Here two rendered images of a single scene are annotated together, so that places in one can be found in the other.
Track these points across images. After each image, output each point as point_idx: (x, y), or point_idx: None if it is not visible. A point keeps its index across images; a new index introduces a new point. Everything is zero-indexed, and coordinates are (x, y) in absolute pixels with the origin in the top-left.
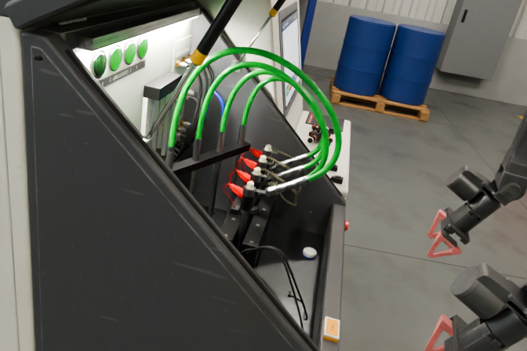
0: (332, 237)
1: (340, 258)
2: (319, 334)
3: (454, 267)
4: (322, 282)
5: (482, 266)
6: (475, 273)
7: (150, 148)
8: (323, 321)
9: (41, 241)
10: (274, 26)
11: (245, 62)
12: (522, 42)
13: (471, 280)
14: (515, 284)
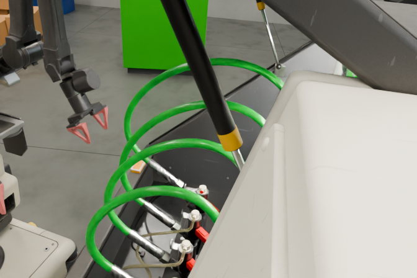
0: (89, 259)
1: (97, 228)
2: (146, 167)
3: None
4: (117, 231)
5: (86, 69)
6: (90, 72)
7: (273, 64)
8: (140, 173)
9: None
10: (213, 247)
11: (247, 107)
12: None
13: (94, 74)
14: (66, 75)
